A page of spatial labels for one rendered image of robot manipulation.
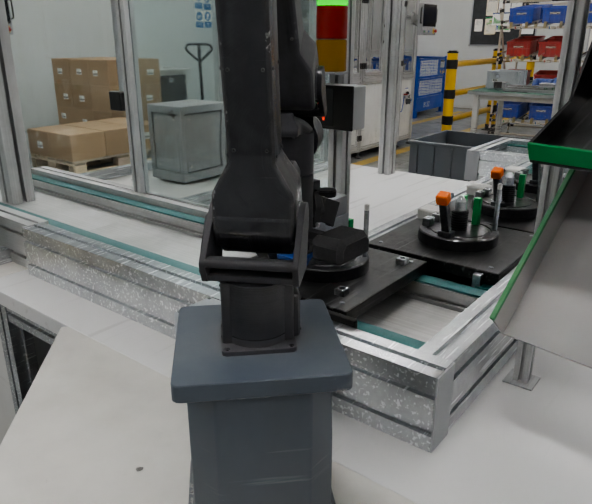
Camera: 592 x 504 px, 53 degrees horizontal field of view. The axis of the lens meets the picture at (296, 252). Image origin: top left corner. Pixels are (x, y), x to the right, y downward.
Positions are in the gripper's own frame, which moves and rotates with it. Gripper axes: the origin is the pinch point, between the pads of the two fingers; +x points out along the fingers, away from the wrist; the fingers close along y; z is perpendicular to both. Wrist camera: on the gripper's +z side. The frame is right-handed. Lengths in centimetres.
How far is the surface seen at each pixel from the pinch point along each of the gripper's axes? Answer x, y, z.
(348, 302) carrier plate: 7.9, -0.9, 12.2
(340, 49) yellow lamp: -24.6, 15.1, 32.3
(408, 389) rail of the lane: 11.9, -14.8, 3.7
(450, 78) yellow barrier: 19, 275, 664
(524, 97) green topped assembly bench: 24, 138, 523
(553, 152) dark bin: -15.3, -24.3, 13.3
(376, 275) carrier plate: 7.9, 1.1, 23.0
